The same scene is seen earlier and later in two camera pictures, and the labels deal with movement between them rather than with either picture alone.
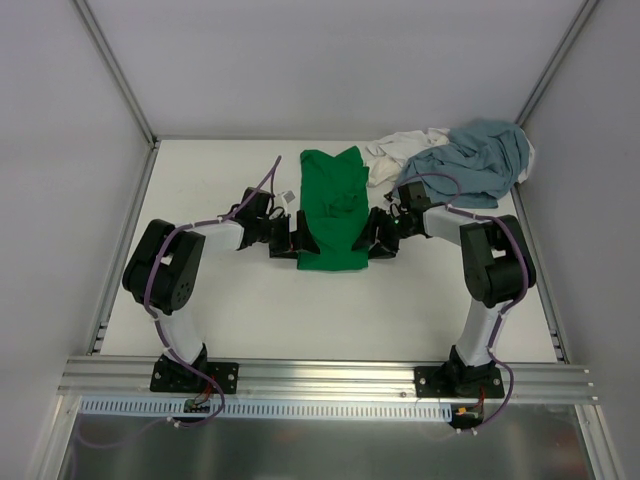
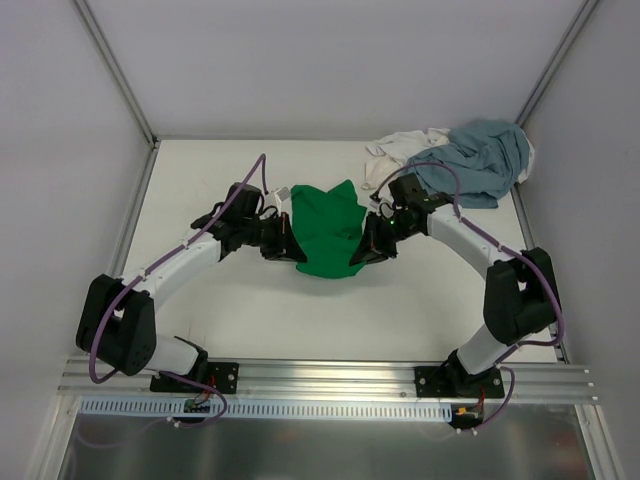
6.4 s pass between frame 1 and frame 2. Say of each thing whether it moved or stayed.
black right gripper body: stayed
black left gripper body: stayed
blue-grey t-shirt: stayed
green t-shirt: moved
